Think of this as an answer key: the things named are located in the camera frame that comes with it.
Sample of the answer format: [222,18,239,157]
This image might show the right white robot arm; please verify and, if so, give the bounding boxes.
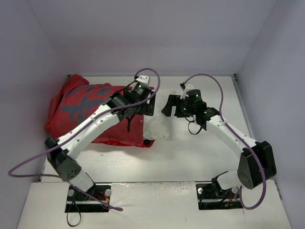
[162,89,277,197]

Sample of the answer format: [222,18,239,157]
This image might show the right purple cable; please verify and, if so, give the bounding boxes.
[183,73,267,210]

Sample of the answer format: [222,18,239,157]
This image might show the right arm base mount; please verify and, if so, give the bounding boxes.
[195,171,243,210]

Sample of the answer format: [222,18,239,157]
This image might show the red navy pillowcase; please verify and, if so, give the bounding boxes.
[44,74,154,148]

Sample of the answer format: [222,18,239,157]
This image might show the thin black wire loop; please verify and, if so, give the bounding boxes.
[66,200,82,227]

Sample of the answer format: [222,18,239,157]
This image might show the white pillow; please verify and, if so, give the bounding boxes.
[142,92,178,141]

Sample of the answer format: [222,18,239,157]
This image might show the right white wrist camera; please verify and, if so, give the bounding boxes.
[180,83,194,99]

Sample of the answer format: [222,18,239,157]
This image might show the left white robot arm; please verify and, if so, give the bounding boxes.
[45,80,155,200]

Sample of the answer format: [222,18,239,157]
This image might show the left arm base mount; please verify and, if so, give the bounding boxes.
[65,184,112,213]

